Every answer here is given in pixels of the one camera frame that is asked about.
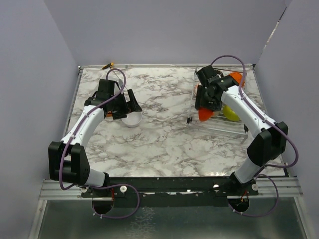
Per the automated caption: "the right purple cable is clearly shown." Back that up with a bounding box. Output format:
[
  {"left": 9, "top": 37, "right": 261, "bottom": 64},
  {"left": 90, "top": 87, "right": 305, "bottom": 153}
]
[{"left": 211, "top": 54, "right": 299, "bottom": 218}]

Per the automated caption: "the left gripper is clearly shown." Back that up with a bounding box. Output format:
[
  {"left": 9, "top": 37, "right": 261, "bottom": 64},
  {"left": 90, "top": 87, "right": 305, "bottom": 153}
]
[{"left": 110, "top": 89, "right": 142, "bottom": 120}]

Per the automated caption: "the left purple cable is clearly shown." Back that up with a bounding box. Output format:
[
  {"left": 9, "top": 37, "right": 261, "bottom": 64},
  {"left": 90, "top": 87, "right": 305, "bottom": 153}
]
[{"left": 59, "top": 69, "right": 127, "bottom": 191}]

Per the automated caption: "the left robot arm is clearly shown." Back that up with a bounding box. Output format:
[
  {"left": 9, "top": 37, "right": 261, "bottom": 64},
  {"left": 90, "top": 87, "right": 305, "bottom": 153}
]
[{"left": 48, "top": 79, "right": 142, "bottom": 197}]

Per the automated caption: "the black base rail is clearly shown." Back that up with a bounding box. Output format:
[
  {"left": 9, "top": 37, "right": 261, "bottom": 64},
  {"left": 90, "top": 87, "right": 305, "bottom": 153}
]
[{"left": 80, "top": 175, "right": 258, "bottom": 208}]

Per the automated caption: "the white shallow bowl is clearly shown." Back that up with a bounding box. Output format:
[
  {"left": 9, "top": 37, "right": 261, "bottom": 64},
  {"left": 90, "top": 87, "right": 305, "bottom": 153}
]
[{"left": 121, "top": 112, "right": 143, "bottom": 127}]

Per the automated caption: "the white wire dish rack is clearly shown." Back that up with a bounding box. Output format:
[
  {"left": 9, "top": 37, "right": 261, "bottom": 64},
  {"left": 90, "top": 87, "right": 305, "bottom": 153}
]
[{"left": 186, "top": 65, "right": 248, "bottom": 144}]

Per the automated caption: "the red orange glossy bowl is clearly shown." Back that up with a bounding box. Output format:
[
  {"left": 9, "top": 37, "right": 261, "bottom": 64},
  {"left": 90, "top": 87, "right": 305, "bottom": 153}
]
[{"left": 198, "top": 108, "right": 215, "bottom": 122}]

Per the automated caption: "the aluminium frame rail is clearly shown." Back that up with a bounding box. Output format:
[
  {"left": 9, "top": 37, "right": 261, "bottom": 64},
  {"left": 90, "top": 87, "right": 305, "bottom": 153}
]
[{"left": 38, "top": 178, "right": 85, "bottom": 200}]

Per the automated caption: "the yellow black T-handle key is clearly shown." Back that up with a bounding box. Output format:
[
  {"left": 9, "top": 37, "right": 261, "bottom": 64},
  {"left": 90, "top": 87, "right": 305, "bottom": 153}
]
[{"left": 101, "top": 62, "right": 120, "bottom": 79}]

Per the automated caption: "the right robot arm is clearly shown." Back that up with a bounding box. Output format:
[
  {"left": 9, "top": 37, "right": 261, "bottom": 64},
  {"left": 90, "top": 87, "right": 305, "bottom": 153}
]
[{"left": 195, "top": 65, "right": 288, "bottom": 195}]

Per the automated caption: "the white bowl orange outside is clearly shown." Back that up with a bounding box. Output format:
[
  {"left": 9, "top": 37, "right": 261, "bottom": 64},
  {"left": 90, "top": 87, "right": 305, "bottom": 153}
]
[{"left": 229, "top": 72, "right": 243, "bottom": 84}]

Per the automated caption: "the lime green bowl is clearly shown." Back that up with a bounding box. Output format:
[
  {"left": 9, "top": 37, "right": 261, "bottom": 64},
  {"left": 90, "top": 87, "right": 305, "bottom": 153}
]
[{"left": 223, "top": 105, "right": 240, "bottom": 121}]

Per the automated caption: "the purple cable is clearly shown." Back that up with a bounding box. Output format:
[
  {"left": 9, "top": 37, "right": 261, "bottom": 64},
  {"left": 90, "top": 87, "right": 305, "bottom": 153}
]
[
  {"left": 211, "top": 54, "right": 299, "bottom": 218},
  {"left": 59, "top": 69, "right": 127, "bottom": 191}
]

